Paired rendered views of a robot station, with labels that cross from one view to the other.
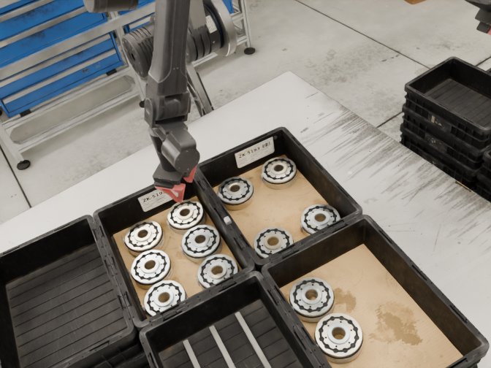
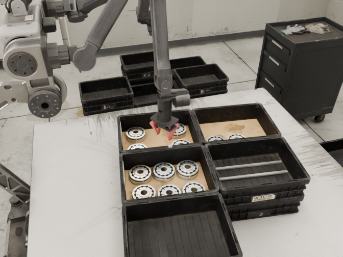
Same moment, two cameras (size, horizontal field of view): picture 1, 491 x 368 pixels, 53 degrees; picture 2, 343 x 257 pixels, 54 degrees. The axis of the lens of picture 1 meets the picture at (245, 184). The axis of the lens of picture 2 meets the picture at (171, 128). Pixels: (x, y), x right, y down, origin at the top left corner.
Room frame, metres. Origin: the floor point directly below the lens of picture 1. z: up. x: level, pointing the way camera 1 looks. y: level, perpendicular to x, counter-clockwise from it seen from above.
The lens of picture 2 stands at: (0.60, 1.24, 1.97)
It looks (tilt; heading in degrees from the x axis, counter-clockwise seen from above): 38 degrees down; 280
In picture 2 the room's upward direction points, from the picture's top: straight up
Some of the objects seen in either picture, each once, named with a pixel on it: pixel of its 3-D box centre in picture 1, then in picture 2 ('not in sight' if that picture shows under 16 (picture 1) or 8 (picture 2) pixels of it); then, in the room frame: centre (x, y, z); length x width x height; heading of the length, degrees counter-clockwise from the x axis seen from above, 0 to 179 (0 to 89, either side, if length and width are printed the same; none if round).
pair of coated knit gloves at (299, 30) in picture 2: not in sight; (293, 29); (0.03, -1.68, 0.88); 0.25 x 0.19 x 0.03; 26
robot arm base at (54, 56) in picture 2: not in sight; (56, 55); (1.17, 0.24, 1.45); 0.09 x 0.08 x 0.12; 116
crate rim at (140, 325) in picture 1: (169, 240); (166, 172); (0.79, 0.22, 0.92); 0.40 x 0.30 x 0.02; 19
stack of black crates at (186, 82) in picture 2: not in sight; (199, 96); (0.77, -1.29, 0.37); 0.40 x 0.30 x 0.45; 26
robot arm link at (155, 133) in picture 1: (166, 136); (166, 101); (0.80, 0.14, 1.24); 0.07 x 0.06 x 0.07; 25
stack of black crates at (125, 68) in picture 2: not in sight; (145, 81); (1.31, -1.47, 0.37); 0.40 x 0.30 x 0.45; 26
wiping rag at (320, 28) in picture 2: not in sight; (319, 27); (-0.19, -1.75, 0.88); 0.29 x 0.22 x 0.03; 26
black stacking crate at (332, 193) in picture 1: (274, 202); (157, 138); (0.89, -0.07, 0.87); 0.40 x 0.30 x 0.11; 19
